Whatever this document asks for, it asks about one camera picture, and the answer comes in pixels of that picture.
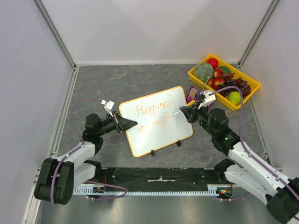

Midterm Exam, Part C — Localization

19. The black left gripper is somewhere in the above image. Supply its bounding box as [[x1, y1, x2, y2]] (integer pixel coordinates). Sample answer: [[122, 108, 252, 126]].
[[97, 111, 137, 136]]

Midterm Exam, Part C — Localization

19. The white marker pen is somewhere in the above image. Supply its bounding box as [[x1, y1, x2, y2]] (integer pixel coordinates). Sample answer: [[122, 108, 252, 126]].
[[173, 100, 195, 116]]

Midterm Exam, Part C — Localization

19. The yellow framed whiteboard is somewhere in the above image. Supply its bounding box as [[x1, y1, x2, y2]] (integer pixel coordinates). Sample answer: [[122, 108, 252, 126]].
[[119, 86, 193, 158]]

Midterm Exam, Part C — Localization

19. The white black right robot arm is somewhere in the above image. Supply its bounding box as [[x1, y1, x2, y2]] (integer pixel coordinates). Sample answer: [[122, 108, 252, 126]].
[[180, 105, 299, 224]]

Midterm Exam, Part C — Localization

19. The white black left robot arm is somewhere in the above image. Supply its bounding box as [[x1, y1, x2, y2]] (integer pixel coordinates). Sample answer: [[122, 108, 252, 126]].
[[34, 112, 138, 205]]

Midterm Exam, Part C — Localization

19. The purple grape snack bag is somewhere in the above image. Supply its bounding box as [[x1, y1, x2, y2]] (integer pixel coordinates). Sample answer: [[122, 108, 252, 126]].
[[186, 85, 205, 107]]

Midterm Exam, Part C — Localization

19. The green netted melon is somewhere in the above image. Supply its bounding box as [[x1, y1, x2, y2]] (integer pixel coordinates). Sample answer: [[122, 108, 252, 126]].
[[193, 62, 214, 83]]

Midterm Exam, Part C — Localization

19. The yellow plastic fruit tray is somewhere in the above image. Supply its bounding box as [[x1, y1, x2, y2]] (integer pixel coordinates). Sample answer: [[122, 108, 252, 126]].
[[188, 54, 260, 111]]

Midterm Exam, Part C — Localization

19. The red yellow peach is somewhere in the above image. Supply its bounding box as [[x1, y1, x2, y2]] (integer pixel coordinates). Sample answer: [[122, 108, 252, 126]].
[[214, 68, 226, 78]]

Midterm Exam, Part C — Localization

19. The red apple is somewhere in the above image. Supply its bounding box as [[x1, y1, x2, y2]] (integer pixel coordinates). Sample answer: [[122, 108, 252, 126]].
[[207, 58, 219, 69]]

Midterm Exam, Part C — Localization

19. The green orange mango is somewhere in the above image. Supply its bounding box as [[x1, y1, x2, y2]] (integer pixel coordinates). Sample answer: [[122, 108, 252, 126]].
[[219, 66, 231, 74]]

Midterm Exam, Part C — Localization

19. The dark purple grape bunch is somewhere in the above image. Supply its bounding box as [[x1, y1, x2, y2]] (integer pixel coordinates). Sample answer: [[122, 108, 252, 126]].
[[218, 78, 251, 98]]

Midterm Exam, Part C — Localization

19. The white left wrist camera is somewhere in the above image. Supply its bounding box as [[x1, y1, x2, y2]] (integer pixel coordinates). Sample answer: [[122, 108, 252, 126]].
[[101, 100, 114, 115]]

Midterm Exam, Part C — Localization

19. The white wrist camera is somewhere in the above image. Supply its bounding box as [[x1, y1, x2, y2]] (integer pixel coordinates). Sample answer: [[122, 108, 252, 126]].
[[101, 100, 114, 115], [198, 90, 216, 109]]

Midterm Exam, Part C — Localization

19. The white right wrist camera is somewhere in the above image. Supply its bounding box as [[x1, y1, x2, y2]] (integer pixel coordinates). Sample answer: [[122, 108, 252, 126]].
[[198, 90, 216, 109]]

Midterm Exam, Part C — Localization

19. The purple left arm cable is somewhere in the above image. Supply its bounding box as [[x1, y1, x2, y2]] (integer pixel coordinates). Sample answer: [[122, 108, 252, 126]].
[[50, 98, 128, 206]]

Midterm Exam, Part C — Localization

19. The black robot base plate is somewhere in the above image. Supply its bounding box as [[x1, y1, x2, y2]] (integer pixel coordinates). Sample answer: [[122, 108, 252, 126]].
[[86, 168, 232, 191]]

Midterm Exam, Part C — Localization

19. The light blue cable duct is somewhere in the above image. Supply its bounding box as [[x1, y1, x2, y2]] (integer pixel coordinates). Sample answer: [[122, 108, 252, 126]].
[[73, 184, 219, 196]]

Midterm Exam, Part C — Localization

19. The aluminium frame rail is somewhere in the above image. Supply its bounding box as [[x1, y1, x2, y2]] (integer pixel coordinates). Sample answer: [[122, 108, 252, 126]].
[[33, 0, 77, 70]]

